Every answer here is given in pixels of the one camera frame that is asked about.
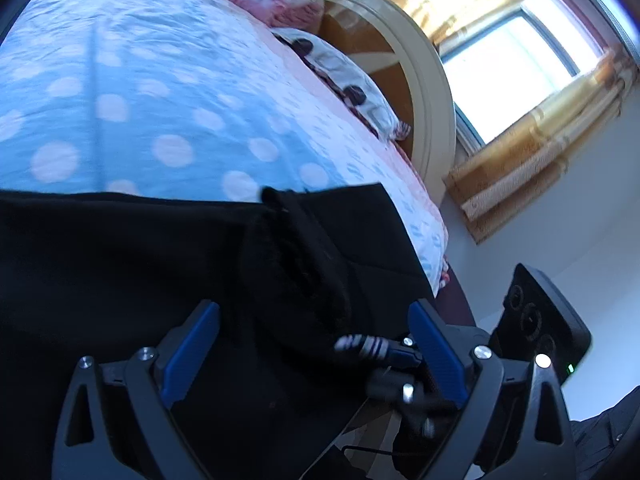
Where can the round bed with polka-dot sheet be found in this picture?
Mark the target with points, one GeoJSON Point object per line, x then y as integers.
{"type": "Point", "coordinates": [150, 85]}

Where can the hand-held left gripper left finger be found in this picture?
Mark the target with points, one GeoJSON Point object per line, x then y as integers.
{"type": "Point", "coordinates": [192, 350]}

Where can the white patterned pillow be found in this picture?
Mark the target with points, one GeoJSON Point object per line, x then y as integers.
{"type": "Point", "coordinates": [340, 67]}

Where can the cream and brown headboard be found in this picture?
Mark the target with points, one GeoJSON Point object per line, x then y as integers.
{"type": "Point", "coordinates": [425, 90]}

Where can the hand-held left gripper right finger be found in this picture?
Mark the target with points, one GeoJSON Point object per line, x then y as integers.
{"type": "Point", "coordinates": [437, 355]}

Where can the window beside headboard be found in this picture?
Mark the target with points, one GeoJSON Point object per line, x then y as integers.
{"type": "Point", "coordinates": [510, 65]}

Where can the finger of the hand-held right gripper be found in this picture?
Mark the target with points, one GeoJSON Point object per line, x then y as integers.
{"type": "Point", "coordinates": [380, 350]}
{"type": "Point", "coordinates": [400, 390]}

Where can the person's right forearm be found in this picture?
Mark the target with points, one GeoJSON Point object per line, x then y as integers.
{"type": "Point", "coordinates": [610, 440]}

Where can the black pants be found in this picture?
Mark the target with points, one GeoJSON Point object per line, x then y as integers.
{"type": "Point", "coordinates": [125, 270]}

